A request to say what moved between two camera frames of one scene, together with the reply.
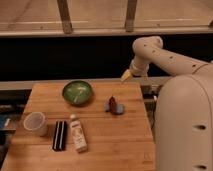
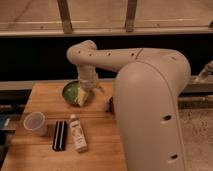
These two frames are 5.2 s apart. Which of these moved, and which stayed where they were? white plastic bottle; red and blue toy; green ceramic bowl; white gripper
Moved: white gripper
Stayed: green ceramic bowl; red and blue toy; white plastic bottle
